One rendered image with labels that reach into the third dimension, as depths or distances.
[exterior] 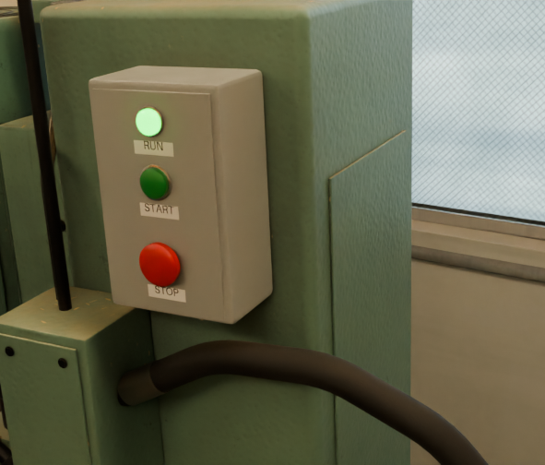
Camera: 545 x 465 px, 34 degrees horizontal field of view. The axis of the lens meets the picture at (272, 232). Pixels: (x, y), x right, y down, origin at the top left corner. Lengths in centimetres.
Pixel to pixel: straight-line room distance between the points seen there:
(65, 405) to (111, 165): 19
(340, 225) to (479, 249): 149
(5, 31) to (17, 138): 10
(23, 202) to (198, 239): 26
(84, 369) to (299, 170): 21
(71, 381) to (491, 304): 160
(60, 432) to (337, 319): 22
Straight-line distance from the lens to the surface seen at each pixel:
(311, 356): 60
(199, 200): 57
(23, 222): 82
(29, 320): 69
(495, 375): 224
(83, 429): 68
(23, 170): 80
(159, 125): 57
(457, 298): 220
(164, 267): 59
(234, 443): 72
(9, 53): 83
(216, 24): 61
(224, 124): 55
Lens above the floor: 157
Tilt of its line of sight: 19 degrees down
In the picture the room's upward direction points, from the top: 3 degrees counter-clockwise
